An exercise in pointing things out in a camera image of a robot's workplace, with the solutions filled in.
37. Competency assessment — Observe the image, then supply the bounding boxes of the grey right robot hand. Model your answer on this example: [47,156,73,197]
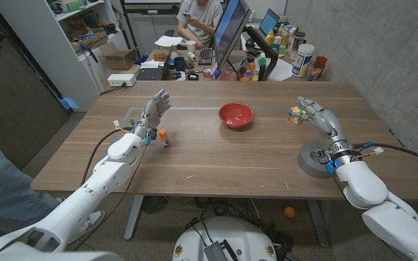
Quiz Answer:
[296,96,357,168]

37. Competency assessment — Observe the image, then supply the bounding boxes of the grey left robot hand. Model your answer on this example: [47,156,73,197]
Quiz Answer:
[131,89,172,141]

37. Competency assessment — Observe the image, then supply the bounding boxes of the grey duct tape roll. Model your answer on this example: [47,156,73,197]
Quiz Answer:
[296,141,335,179]

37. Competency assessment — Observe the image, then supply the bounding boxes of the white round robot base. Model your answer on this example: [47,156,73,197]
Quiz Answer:
[172,216,278,261]

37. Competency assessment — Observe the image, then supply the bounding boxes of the orange capped glue stick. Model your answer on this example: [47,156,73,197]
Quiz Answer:
[157,128,171,151]

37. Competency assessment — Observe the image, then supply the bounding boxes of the multicoloured puzzle cube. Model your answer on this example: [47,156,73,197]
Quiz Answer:
[287,105,306,125]

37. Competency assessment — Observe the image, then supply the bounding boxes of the red bowl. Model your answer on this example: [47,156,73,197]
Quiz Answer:
[218,102,255,130]

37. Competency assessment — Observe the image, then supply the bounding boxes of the black laptop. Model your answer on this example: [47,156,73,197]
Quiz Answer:
[135,45,173,81]

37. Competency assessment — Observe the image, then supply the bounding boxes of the white power box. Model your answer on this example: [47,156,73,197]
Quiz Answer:
[106,73,138,88]

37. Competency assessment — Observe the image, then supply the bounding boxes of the dark blue mug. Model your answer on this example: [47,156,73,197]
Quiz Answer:
[173,57,187,73]

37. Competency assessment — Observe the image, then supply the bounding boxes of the open cardboard box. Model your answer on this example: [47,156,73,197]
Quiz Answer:
[99,42,139,70]

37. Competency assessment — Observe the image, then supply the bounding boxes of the white plastic canister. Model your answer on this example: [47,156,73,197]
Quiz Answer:
[291,43,316,78]

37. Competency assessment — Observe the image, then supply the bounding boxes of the white paper sheet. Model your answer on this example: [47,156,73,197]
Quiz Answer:
[266,57,297,81]

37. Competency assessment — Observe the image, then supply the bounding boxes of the black keyboard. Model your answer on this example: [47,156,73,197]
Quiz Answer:
[197,47,214,67]

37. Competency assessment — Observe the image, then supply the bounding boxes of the pink box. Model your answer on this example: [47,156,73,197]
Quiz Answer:
[216,70,239,81]

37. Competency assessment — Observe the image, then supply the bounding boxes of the white shelf unit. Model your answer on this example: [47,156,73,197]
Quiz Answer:
[0,0,130,112]

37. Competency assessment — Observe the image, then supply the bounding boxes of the jar with black lid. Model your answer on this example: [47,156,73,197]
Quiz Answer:
[291,31,306,55]

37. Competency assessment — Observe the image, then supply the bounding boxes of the round black grille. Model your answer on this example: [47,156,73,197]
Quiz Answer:
[142,195,169,215]

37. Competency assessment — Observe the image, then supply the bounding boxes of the flat printed cardboard box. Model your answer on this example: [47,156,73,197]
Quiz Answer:
[71,30,109,54]

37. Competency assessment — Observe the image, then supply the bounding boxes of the green box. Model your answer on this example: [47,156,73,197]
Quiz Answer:
[60,0,86,13]

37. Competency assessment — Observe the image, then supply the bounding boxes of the grey metal table leg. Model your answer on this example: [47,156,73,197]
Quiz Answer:
[123,194,144,241]
[306,198,330,249]

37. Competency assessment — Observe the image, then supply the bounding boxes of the seated person grey shirt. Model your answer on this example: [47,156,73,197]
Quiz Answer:
[176,0,224,50]

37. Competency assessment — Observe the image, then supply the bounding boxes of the large computer monitor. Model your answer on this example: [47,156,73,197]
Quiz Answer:
[214,0,253,70]

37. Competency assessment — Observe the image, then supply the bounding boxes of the laptop with blue screen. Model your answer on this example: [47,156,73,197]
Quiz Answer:
[258,8,281,37]

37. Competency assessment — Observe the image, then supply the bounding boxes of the white sneaker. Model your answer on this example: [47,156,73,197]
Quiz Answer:
[67,210,107,244]

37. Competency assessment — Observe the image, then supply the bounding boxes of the operator in jeans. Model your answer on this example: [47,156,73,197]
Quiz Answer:
[0,121,63,251]

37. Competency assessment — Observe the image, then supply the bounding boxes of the white robot torso edge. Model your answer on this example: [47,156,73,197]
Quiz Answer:
[0,251,125,261]

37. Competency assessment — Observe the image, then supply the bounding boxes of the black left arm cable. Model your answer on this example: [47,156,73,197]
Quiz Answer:
[81,127,134,186]

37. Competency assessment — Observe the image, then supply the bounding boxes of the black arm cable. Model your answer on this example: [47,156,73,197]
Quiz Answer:
[81,127,134,186]
[352,141,418,162]

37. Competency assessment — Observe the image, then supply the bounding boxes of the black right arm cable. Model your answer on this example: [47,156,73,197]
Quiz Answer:
[352,141,418,162]

